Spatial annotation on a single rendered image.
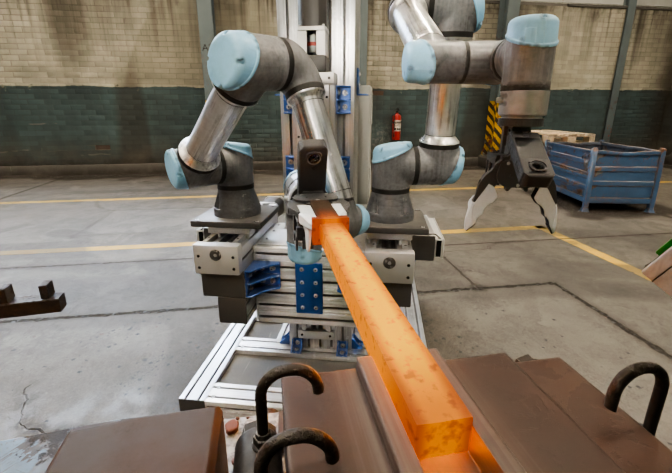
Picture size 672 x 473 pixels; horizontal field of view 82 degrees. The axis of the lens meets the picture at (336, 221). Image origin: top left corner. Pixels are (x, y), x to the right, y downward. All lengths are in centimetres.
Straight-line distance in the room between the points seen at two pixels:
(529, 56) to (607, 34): 904
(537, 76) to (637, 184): 477
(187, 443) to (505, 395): 18
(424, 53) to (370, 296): 53
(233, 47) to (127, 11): 693
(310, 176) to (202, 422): 45
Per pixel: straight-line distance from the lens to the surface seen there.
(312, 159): 60
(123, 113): 772
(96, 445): 27
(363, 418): 23
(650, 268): 60
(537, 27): 72
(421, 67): 75
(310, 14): 127
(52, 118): 817
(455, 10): 113
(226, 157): 121
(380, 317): 28
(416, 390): 23
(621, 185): 535
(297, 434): 19
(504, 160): 71
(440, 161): 116
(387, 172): 114
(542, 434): 25
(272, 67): 88
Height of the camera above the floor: 115
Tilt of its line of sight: 17 degrees down
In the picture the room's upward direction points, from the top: straight up
